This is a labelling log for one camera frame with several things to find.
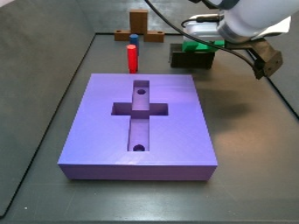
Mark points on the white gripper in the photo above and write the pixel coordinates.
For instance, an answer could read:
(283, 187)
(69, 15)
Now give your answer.
(203, 31)

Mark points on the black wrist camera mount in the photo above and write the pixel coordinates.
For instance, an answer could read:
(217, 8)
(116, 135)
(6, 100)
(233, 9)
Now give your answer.
(268, 58)

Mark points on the black metal fixture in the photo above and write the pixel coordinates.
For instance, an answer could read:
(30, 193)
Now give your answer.
(183, 59)

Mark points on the brown cross-shaped block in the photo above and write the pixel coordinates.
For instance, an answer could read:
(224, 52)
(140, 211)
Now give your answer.
(137, 21)

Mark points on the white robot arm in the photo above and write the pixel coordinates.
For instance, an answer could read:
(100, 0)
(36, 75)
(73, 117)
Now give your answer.
(241, 20)

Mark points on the green U-shaped block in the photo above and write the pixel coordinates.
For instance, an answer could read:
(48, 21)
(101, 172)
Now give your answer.
(191, 46)

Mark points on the blue peg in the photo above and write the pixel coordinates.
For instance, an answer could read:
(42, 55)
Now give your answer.
(133, 39)

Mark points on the purple board with cross slot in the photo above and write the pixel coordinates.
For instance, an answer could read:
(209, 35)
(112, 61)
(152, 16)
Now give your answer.
(139, 130)

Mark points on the red peg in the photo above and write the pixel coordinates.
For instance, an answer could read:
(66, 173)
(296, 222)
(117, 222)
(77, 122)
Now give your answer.
(131, 58)

